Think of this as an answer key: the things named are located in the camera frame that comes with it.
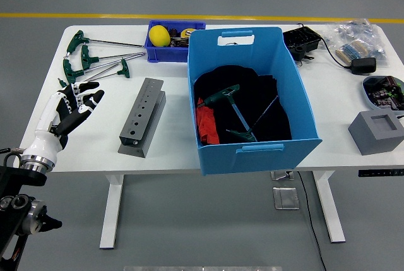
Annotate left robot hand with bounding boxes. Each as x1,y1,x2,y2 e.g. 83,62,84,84
22,81,105,162

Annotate grey metal tool holder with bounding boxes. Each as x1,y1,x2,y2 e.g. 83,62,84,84
117,77,167,158

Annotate large green T-handle wrench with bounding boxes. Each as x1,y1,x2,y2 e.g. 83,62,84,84
201,83,258,142

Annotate small green T-handle wrench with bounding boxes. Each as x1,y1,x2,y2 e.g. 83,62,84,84
225,95,279,143

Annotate large blue plastic box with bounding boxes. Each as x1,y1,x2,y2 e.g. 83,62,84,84
186,27,323,176

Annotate white table leg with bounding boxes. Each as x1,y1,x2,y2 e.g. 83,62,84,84
99,174,124,250
312,170,347,243

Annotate small blue parts bin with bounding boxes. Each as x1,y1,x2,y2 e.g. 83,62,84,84
144,20,206,63

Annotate yellow lemon-shaped object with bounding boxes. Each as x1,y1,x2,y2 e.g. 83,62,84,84
148,25,171,47

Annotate red cloth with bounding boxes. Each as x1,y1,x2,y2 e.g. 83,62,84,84
195,96,221,145

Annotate dark hardware pile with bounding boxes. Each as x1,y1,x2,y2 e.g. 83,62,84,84
169,27,190,49

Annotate black cloth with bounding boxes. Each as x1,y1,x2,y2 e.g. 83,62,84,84
193,65,293,145

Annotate metal floor socket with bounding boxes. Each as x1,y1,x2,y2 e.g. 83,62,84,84
270,171,295,181

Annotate square metal floor plate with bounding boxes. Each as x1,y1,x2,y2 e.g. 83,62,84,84
272,186,300,210

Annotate black plastic tray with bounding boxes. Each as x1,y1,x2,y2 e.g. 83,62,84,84
282,26,323,62

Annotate grey foam block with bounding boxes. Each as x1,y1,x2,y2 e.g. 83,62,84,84
347,109,404,155

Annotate taped resistor strip bundle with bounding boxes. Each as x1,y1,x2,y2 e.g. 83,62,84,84
335,39,369,65

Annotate light blue oval tray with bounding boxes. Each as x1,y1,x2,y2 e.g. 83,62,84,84
361,75,404,111

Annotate black power adapter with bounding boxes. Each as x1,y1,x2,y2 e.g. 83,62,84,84
350,57,377,75

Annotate clear plastic parts bag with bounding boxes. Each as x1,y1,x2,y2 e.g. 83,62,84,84
321,18,389,66

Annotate black table control panel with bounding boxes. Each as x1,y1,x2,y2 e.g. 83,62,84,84
357,168,404,178

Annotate electronic components pile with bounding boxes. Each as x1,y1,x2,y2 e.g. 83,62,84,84
362,76,404,110

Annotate black floor cable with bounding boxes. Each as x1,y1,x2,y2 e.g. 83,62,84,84
296,171,328,271

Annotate black adapter cable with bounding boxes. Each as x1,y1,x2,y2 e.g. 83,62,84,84
318,35,354,70

